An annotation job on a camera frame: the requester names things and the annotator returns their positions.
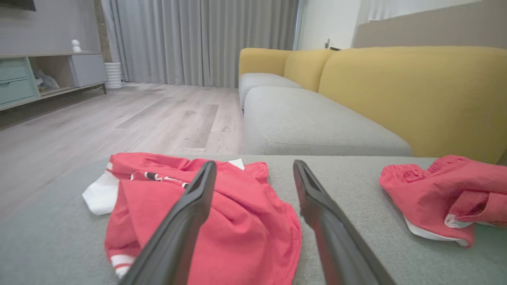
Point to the low TV cabinet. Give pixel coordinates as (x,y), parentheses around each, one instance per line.
(85,69)

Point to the grey pleated curtain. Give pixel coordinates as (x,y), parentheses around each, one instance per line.
(198,39)

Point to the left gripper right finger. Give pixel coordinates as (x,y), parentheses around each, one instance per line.
(336,245)

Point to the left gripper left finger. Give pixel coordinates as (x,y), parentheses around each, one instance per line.
(178,237)

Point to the red Bulls shorts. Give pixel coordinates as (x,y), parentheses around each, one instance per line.
(427,198)

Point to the yellow and grey sofa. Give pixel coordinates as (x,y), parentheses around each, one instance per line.
(396,91)

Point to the grey soft toy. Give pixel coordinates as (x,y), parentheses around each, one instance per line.
(47,81)

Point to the beige upholstered panel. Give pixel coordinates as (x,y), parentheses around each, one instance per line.
(435,27)

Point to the white ribbed bin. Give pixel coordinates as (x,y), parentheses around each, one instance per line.
(113,75)

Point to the small white figurine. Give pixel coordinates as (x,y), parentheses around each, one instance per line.
(75,45)

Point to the red Bulls basketball jersey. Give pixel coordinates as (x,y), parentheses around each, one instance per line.
(245,237)

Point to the dark television screen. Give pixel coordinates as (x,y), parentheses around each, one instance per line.
(16,4)

